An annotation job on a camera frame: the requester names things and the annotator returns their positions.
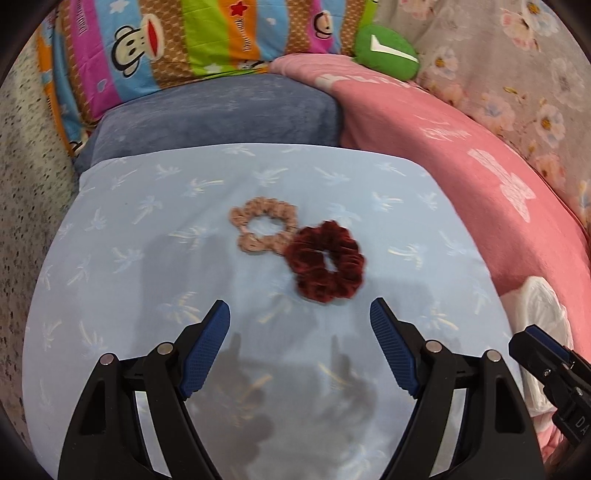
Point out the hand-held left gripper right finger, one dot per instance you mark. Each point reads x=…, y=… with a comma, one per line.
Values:
x=392, y=350

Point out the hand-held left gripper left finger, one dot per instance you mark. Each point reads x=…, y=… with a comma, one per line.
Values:
x=207, y=350

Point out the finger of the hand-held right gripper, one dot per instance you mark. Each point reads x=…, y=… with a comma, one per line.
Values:
x=551, y=344
x=533, y=355

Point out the small bin with white bag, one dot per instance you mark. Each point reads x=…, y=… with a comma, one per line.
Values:
x=540, y=300

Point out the dark red velvet scrunchie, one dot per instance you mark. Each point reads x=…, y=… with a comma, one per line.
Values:
x=304, y=258

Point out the beige scrunchie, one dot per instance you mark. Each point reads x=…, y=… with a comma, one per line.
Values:
x=244, y=212

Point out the pink blanket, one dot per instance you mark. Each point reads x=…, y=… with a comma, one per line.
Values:
x=438, y=161

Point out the blue-grey cushion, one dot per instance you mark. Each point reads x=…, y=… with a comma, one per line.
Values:
x=207, y=115

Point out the grey floral quilt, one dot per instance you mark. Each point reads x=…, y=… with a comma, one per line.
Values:
x=508, y=69

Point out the green round cushion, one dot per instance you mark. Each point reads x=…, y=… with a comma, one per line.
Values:
x=374, y=60

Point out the colourful monkey print pillow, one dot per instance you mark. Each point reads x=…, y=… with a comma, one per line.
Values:
x=138, y=46

